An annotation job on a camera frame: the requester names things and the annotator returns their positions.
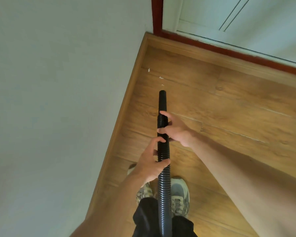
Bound person's right hand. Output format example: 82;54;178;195
157;110;195;148

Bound person's left hand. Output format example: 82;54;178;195
128;137;171;183

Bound black corrugated vacuum hose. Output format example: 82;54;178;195
157;90;173;237

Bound person's right forearm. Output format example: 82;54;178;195
187;135;296;237

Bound person's left forearm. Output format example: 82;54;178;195
69;172;151;237

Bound person's left grey shoe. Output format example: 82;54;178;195
127;164;156;208

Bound person's grey shoe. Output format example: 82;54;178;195
171;177;190;219
127;164;156;208

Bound person's right grey shoe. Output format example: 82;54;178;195
171;177;190;219

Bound person's dark trousers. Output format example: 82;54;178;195
132;197;198;237

